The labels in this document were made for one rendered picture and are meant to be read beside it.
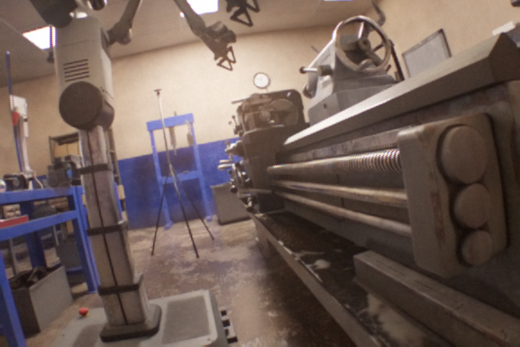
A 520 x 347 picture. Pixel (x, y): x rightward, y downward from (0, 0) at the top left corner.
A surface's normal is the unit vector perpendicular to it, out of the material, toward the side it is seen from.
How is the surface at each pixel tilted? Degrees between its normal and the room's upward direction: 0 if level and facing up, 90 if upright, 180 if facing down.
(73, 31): 90
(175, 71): 90
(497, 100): 90
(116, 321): 90
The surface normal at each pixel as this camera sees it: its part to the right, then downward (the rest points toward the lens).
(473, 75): -0.98, 0.18
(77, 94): 0.20, -0.10
